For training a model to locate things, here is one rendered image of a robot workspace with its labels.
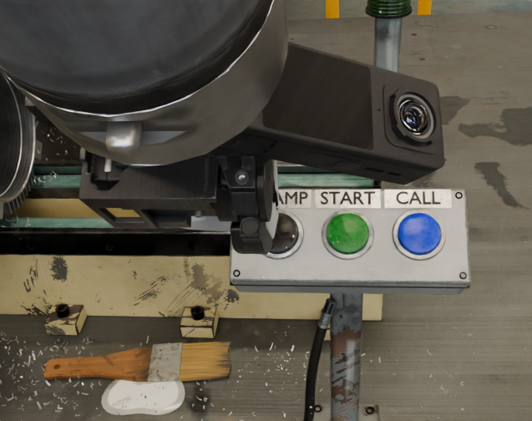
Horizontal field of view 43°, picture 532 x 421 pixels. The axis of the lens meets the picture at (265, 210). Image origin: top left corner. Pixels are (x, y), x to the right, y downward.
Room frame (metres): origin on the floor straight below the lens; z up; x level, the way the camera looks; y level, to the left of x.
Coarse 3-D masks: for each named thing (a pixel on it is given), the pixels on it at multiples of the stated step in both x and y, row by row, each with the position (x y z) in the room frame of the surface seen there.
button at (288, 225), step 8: (280, 216) 0.38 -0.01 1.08; (288, 216) 0.38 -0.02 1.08; (280, 224) 0.38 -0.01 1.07; (288, 224) 0.38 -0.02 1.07; (280, 232) 0.38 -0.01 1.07; (288, 232) 0.37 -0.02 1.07; (296, 232) 0.37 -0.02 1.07; (272, 240) 0.37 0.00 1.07; (280, 240) 0.37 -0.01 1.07; (288, 240) 0.37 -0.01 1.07; (296, 240) 0.37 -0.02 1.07; (272, 248) 0.37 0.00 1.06; (280, 248) 0.37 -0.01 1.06; (288, 248) 0.37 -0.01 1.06
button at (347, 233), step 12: (336, 216) 0.38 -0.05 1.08; (348, 216) 0.38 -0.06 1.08; (360, 216) 0.38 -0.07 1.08; (336, 228) 0.37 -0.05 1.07; (348, 228) 0.37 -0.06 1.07; (360, 228) 0.37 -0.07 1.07; (336, 240) 0.37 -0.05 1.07; (348, 240) 0.36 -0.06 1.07; (360, 240) 0.36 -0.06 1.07; (348, 252) 0.36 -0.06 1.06
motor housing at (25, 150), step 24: (0, 72) 0.73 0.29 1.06; (0, 96) 0.74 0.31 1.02; (24, 96) 0.74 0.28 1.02; (0, 120) 0.74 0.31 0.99; (24, 120) 0.74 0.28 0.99; (0, 144) 0.73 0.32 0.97; (24, 144) 0.72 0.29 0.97; (0, 168) 0.70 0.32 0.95; (24, 168) 0.70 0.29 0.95; (0, 192) 0.65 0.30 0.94; (24, 192) 0.67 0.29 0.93
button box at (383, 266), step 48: (288, 192) 0.40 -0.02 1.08; (336, 192) 0.40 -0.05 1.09; (384, 192) 0.40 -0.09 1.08; (432, 192) 0.39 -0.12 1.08; (384, 240) 0.37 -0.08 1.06; (240, 288) 0.38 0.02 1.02; (288, 288) 0.37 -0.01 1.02; (336, 288) 0.36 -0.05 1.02; (384, 288) 0.36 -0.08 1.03; (432, 288) 0.35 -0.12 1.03
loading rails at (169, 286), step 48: (48, 192) 0.69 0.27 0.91; (0, 240) 0.60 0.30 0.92; (48, 240) 0.59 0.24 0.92; (96, 240) 0.58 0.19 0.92; (144, 240) 0.57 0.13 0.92; (192, 240) 0.57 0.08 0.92; (0, 288) 0.60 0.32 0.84; (48, 288) 0.59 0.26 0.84; (96, 288) 0.58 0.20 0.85; (144, 288) 0.58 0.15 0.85; (192, 288) 0.57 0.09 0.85; (192, 336) 0.54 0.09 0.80
